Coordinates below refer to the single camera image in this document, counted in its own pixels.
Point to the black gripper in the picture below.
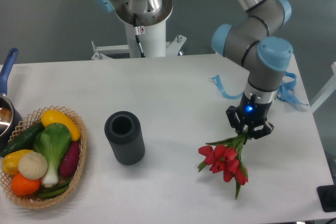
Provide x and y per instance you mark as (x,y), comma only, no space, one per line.
(249,115)

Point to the red tulip bouquet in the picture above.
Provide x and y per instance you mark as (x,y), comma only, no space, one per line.
(225,157)

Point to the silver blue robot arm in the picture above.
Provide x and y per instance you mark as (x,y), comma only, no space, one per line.
(252,45)

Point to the crumpled blue tape strip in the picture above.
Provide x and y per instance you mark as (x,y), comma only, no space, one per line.
(286,91)

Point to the black device at edge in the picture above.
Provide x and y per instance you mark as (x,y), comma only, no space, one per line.
(327,197)

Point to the dark grey ribbed vase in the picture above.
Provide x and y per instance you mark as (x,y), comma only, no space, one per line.
(124,134)

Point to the purple sweet potato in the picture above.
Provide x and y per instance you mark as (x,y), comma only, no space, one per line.
(70,161)

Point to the green bok choy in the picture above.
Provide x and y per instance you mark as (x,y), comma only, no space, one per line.
(53,143)

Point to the green bean pods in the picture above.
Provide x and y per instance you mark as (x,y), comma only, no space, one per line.
(53,192)

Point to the woven wicker basket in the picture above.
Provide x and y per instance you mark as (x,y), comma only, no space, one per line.
(77,128)

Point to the white garlic bulb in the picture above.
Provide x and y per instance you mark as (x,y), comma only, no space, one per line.
(33,165)

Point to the green cucumber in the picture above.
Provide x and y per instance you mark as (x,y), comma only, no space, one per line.
(24,140)

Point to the orange fruit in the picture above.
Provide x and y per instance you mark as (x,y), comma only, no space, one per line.
(22,186)

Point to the yellow bell pepper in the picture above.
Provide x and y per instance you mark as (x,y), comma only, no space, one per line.
(11,160)

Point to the white frame leg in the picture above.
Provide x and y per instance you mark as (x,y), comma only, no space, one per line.
(324,92)

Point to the white metal base frame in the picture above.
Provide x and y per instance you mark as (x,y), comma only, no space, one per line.
(173,48)

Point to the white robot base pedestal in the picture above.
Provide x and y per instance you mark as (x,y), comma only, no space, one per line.
(145,26)

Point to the blue handled saucepan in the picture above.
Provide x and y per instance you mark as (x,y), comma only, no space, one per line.
(10,117)

